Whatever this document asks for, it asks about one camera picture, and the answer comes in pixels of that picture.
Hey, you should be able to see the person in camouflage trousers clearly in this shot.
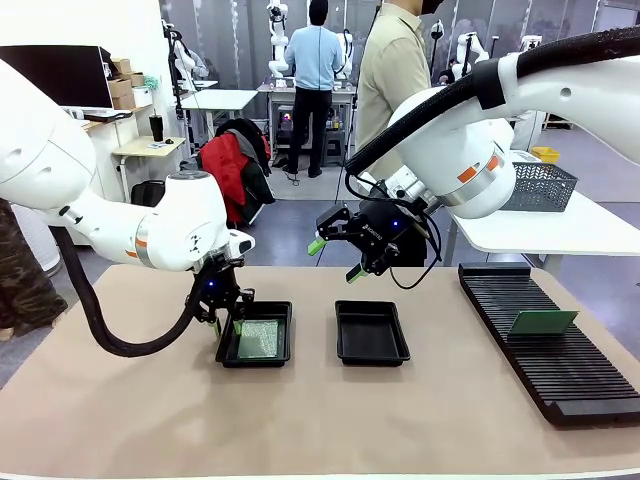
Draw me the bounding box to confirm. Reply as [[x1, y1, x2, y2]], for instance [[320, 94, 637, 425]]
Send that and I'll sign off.
[[0, 197, 69, 341]]

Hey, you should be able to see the red jacket on chair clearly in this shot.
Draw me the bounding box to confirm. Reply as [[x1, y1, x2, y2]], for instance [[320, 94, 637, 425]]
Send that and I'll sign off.
[[214, 118, 277, 226]]

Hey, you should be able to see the seated person in grey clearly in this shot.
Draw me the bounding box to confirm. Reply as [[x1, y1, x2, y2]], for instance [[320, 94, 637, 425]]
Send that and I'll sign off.
[[187, 49, 212, 80]]

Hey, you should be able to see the black computer monitor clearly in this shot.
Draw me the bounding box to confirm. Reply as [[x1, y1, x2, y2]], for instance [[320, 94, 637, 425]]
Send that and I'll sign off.
[[0, 44, 115, 110]]

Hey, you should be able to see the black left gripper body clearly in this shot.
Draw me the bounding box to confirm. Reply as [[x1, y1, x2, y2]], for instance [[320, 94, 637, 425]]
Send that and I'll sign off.
[[194, 255, 246, 307]]

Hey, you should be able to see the large white side table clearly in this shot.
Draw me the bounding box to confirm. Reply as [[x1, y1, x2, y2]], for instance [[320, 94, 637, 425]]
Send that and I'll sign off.
[[449, 149, 640, 257]]

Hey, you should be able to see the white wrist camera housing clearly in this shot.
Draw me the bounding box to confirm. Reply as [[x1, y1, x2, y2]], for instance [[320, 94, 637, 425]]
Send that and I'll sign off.
[[227, 229, 256, 262]]

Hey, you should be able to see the man in blue shirt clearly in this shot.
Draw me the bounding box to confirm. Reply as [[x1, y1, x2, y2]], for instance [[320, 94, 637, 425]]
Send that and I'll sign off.
[[282, 0, 344, 180]]

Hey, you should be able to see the green circuit board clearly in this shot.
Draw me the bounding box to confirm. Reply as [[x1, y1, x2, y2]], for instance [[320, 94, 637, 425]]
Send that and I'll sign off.
[[236, 319, 280, 360], [507, 309, 580, 336]]

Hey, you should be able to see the small wooden top desk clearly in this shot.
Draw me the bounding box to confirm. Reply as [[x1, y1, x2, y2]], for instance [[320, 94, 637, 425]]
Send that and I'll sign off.
[[112, 135, 187, 201]]

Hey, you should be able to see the grey workbench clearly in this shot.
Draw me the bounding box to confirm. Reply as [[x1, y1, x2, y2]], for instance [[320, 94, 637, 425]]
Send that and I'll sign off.
[[257, 82, 359, 169]]

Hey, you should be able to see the grey mesh basket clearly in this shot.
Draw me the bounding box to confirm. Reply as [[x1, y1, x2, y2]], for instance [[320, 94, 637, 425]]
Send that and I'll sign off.
[[499, 161, 579, 214]]

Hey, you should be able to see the black ESD tray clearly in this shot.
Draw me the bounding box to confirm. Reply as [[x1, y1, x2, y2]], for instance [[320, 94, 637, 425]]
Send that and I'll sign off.
[[334, 299, 412, 367], [214, 300, 294, 369]]

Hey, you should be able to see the person in beige shirt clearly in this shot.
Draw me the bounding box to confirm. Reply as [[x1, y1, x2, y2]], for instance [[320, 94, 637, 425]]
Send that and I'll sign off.
[[354, 0, 446, 269]]

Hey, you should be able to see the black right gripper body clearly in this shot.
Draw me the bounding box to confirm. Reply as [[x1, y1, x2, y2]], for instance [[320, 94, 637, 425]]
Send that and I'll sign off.
[[349, 197, 431, 275]]

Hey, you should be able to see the white cylindrical appliance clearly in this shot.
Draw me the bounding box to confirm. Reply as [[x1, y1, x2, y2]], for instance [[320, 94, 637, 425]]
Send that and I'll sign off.
[[12, 202, 64, 279]]

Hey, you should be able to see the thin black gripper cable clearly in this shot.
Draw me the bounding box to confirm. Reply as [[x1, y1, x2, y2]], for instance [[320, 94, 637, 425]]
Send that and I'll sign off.
[[344, 172, 444, 291]]

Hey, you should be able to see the grey plastic stool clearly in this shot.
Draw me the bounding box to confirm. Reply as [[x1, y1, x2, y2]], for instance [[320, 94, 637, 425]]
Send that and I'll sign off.
[[322, 132, 346, 166]]

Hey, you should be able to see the black slotted board rack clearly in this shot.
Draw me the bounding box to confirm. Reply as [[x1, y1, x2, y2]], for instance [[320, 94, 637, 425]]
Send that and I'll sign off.
[[457, 261, 640, 427]]

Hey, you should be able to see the black backpack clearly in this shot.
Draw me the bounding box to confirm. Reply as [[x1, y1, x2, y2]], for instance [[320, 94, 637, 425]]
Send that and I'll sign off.
[[130, 179, 166, 207]]

